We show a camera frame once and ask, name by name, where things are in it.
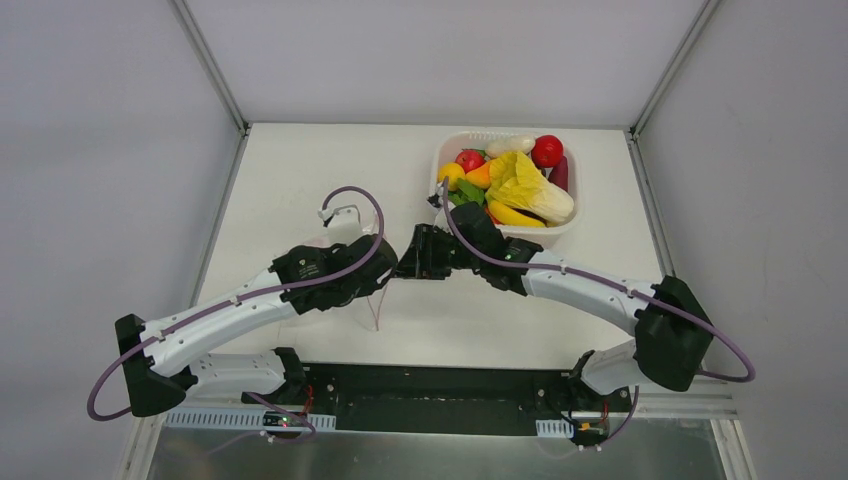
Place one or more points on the red toy tomato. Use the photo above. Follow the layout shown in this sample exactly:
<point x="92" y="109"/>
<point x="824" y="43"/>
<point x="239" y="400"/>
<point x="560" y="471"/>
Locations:
<point x="547" y="152"/>

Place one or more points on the white plastic basket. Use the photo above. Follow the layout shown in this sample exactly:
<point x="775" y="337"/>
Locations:
<point x="548" y="236"/>

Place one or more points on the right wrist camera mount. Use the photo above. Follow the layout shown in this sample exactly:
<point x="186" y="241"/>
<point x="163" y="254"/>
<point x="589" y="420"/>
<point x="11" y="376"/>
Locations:
<point x="435" y="201"/>

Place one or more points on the yellow toy lemon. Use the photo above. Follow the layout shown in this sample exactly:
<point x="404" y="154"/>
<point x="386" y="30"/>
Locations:
<point x="452" y="173"/>

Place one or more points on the purple toy sweet potato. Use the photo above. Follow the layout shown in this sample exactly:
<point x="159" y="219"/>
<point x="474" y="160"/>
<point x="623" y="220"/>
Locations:
<point x="559" y="174"/>

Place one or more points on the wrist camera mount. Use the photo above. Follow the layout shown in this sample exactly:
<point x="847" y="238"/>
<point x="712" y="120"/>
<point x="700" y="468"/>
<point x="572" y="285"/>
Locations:
<point x="435" y="201"/>
<point x="344" y="215"/>

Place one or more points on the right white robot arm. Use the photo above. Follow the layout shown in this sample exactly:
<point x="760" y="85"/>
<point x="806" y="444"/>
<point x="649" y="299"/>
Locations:
<point x="669" y="331"/>

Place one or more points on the yellow toy cabbage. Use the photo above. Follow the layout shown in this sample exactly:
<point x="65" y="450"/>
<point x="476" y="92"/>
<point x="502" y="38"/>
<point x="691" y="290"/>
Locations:
<point x="517" y="183"/>

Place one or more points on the clear zip top bag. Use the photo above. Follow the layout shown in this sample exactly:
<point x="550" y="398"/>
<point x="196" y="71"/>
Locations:
<point x="374" y="305"/>

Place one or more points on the red toy apple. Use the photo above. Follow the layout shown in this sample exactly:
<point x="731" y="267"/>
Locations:
<point x="470" y="159"/>

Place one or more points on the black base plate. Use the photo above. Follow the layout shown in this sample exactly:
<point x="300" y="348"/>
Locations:
<point x="439" y="400"/>

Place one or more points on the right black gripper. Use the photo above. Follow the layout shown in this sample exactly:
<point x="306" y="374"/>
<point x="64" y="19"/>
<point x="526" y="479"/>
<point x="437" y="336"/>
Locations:
<point x="416" y="262"/>

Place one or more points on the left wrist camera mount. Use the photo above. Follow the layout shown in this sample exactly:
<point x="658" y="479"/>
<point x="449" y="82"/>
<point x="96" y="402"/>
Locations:
<point x="344" y="215"/>

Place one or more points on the orange toy mango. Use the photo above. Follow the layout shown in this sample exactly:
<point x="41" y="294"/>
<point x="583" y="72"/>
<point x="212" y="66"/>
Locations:
<point x="480" y="177"/>

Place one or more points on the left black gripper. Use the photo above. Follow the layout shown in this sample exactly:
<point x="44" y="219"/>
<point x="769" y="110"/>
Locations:
<point x="374" y="266"/>

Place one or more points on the white toy radish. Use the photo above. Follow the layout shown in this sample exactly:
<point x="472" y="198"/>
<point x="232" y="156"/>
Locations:
<point x="514" y="143"/>

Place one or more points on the yellow toy banana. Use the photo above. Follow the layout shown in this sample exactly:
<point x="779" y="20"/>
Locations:
<point x="508" y="216"/>

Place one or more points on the green toy leaf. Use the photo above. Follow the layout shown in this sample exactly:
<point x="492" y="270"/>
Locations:
<point x="465" y="192"/>

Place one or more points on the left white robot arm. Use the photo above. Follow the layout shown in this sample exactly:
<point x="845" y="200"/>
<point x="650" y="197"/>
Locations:
<point x="172" y="359"/>

